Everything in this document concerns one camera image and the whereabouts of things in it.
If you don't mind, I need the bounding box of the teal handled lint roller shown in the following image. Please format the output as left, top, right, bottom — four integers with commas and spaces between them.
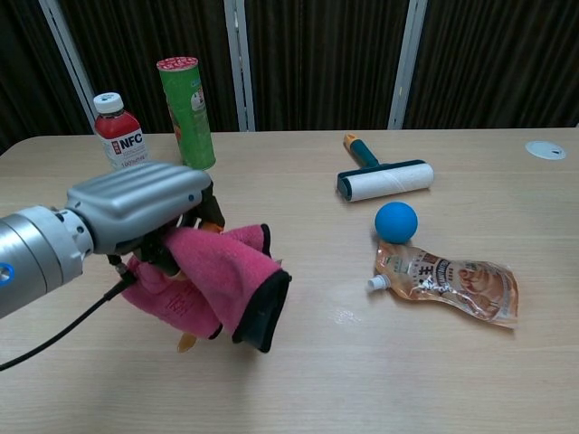
336, 132, 435, 204

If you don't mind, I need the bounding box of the black cable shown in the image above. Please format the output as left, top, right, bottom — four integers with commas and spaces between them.
0, 253, 137, 373

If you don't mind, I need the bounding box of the dark brown curtain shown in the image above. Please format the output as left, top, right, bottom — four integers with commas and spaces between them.
0, 0, 579, 154

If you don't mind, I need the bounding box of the white partition post with holes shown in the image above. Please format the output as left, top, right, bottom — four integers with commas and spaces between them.
387, 0, 429, 130

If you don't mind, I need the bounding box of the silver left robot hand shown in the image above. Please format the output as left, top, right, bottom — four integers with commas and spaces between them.
65, 161, 227, 277

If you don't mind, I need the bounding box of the grey round cable grommet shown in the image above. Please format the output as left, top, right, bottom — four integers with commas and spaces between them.
524, 139, 567, 161

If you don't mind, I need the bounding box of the blue ball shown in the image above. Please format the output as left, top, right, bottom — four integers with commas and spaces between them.
374, 201, 419, 246

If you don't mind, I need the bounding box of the red NFC juice bottle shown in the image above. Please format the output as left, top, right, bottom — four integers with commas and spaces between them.
93, 91, 151, 172

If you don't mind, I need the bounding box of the green chip can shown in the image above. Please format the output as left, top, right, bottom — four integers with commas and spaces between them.
156, 56, 217, 173

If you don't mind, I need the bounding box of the pink cloth with black trim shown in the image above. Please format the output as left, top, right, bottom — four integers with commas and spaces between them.
119, 222, 293, 354

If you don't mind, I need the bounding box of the brown liquid spill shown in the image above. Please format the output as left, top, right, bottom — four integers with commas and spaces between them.
176, 333, 200, 354

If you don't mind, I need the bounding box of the slanted white partition post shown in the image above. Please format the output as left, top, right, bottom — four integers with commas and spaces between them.
38, 0, 99, 133

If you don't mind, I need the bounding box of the upright white partition post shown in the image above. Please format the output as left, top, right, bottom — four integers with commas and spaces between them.
223, 0, 257, 133

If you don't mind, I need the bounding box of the orange spout pouch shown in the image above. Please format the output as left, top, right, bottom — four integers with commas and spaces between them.
365, 239, 519, 330

